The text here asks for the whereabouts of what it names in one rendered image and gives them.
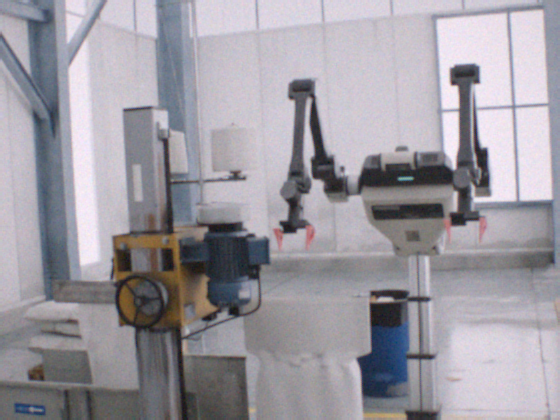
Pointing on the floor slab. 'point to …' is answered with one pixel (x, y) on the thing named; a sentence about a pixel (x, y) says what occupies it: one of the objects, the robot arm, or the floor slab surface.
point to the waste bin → (386, 345)
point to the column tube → (151, 258)
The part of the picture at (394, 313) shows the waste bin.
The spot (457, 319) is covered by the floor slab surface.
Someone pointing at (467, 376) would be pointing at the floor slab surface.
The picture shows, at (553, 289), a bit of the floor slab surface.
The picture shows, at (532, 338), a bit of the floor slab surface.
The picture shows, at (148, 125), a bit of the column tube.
